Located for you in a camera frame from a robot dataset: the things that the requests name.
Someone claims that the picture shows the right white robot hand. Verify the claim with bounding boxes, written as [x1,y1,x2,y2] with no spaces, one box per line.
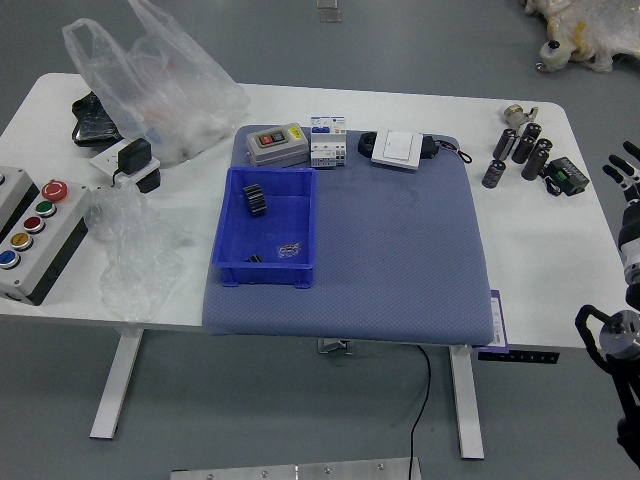
[602,140,640,261]

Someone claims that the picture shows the big black gear nut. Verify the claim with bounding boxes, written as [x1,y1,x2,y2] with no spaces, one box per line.
[242,182,269,219]

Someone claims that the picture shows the blue plastic box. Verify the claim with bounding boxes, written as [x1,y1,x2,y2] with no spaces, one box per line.
[212,166,320,290]

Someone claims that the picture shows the grey control box coloured buttons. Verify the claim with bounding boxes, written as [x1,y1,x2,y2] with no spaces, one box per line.
[0,166,94,307]

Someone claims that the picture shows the black module green terminal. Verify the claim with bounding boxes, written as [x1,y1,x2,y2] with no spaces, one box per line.
[542,156,590,197]

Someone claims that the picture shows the silver metal fitting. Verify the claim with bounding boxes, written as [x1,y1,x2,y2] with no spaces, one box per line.
[502,103,541,130]

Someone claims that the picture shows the black table control panel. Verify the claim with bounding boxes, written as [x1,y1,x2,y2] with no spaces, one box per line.
[477,351,560,362]

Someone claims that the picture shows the yellowish white wrapped bundle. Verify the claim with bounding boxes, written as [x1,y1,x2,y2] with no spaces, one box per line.
[522,0,640,74]

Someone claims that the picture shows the white table leg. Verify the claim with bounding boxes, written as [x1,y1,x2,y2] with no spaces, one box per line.
[448,344,485,460]
[89,322,146,440]

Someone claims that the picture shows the blue-grey padded mat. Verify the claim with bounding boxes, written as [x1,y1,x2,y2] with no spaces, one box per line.
[201,124,494,347]

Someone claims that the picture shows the white circuit breaker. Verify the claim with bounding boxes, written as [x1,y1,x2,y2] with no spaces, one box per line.
[308,115,349,170]

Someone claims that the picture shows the clear floor plate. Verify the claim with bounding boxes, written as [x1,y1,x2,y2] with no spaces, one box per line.
[316,0,344,24]

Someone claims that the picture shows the large clear plastic bag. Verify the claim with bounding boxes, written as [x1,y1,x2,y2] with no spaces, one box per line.
[62,0,251,169]

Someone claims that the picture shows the small black block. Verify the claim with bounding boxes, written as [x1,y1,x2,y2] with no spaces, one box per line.
[135,169,162,194]

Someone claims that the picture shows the black power adapter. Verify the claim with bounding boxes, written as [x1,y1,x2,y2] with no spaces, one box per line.
[110,138,153,187]

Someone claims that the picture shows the crumpled clear plastic wrap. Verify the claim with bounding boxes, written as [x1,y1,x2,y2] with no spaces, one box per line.
[85,185,196,324]

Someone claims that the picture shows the white socket plate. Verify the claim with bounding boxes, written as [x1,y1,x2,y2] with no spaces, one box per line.
[89,141,162,184]

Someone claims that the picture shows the black flat pouch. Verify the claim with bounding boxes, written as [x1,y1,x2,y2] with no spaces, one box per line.
[71,91,124,147]

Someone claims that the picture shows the black module with thin wires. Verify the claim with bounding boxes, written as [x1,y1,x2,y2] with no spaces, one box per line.
[421,133,475,165]

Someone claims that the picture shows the white wall switch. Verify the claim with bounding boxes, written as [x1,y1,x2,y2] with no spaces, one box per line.
[370,129,426,173]

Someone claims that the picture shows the black floor cable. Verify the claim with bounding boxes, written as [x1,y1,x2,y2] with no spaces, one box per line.
[407,344,434,480]

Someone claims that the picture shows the metal bracket under table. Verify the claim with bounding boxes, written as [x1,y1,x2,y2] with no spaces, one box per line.
[316,338,355,357]

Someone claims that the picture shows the grey push-button switch box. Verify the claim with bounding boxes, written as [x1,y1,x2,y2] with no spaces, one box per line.
[244,123,310,169]

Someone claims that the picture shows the grey metal base plate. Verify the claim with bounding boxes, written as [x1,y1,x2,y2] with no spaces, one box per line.
[169,456,422,480]

